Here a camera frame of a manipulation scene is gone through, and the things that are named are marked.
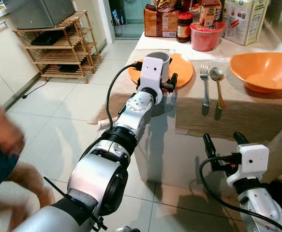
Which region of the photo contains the grey mug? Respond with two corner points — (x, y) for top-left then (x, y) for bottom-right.
(146, 51), (173, 86)

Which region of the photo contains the brown woven placemat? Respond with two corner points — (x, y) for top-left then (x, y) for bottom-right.
(125, 48), (282, 142)

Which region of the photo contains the orange bowl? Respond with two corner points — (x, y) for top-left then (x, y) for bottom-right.
(229, 51), (282, 94)

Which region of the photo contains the wooden slatted rack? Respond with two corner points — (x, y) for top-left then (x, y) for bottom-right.
(12, 10), (101, 84)

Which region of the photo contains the orange plate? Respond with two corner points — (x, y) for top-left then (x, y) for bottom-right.
(128, 53), (194, 89)

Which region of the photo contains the grey box appliance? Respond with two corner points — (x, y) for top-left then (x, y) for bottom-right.
(4, 0), (76, 30)

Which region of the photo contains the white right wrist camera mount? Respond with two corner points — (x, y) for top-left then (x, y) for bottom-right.
(226, 144), (270, 187)

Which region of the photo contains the silver fork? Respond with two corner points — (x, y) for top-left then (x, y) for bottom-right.
(199, 64), (211, 108)

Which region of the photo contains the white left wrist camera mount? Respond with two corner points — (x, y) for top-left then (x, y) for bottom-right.
(139, 57), (170, 105)

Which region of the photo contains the brown sauce bottle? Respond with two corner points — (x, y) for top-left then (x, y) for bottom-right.
(199, 0), (219, 27)

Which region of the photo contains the red instant noodle bowl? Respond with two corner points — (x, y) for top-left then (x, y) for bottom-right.
(190, 21), (226, 52)

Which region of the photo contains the metal spoon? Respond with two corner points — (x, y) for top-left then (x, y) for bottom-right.
(209, 67), (226, 110)

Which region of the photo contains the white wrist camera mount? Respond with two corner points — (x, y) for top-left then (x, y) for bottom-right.
(226, 144), (270, 187)
(139, 57), (170, 105)

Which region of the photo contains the person in dark shorts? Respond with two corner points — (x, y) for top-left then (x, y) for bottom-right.
(0, 86), (56, 229)

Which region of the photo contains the black flat item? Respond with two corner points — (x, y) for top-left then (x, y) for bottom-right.
(30, 29), (64, 47)

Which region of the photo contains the brown food package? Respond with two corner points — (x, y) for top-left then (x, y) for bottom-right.
(143, 4), (180, 38)

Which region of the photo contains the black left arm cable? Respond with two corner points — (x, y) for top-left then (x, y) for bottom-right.
(78, 60), (144, 161)

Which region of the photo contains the red-lidded sauce jar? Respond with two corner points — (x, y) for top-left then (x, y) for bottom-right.
(176, 12), (194, 44)

